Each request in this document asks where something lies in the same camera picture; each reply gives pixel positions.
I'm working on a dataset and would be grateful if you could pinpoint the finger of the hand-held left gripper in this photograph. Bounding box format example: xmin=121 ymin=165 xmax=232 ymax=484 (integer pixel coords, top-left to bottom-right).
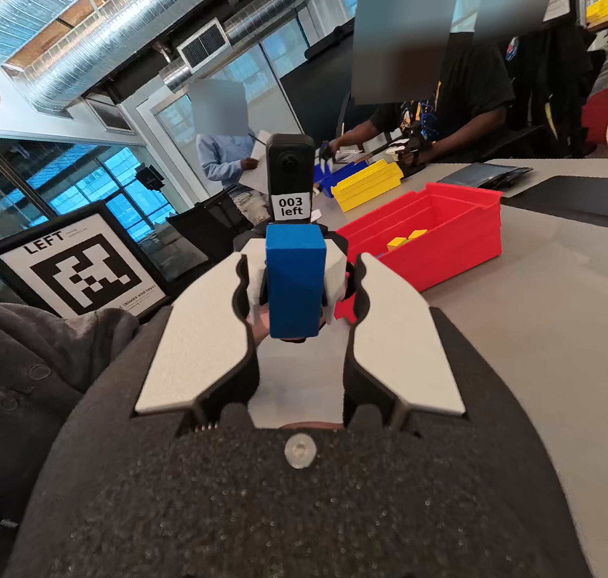
xmin=323 ymin=238 xmax=349 ymax=305
xmin=239 ymin=239 xmax=269 ymax=311

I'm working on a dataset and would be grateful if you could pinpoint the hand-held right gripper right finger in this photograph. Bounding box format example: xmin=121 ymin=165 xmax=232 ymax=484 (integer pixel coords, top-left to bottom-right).
xmin=342 ymin=253 xmax=466 ymax=419

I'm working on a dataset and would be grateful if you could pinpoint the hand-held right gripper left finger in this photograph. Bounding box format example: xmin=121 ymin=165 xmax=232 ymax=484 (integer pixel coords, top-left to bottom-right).
xmin=136 ymin=253 xmax=260 ymax=417

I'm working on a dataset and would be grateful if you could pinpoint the red plastic bin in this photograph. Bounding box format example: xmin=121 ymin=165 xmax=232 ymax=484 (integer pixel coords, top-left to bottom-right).
xmin=335 ymin=181 xmax=502 ymax=324

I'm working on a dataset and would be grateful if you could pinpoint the person's left hand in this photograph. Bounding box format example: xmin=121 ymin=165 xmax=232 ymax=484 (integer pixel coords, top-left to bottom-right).
xmin=248 ymin=308 xmax=272 ymax=345

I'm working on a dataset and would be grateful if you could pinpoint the black monitor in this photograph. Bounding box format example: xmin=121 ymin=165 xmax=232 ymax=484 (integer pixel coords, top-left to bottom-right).
xmin=279 ymin=42 xmax=381 ymax=151

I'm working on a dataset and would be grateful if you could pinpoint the yellow plastic bin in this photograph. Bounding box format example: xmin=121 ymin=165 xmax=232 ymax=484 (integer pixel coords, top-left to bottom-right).
xmin=331 ymin=159 xmax=404 ymax=213

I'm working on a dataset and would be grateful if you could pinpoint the printed marker board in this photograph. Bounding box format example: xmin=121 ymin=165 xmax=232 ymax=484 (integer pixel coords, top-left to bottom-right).
xmin=0 ymin=202 xmax=174 ymax=318

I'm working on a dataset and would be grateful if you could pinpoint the white air vent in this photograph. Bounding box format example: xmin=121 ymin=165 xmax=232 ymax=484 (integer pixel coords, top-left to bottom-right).
xmin=175 ymin=18 xmax=232 ymax=72

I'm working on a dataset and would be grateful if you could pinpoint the black laptop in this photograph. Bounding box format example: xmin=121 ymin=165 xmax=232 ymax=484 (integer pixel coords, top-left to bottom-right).
xmin=435 ymin=162 xmax=535 ymax=192

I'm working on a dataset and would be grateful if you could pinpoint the silver ventilation duct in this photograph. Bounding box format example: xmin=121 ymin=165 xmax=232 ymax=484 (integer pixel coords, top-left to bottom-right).
xmin=0 ymin=0 xmax=347 ymax=115

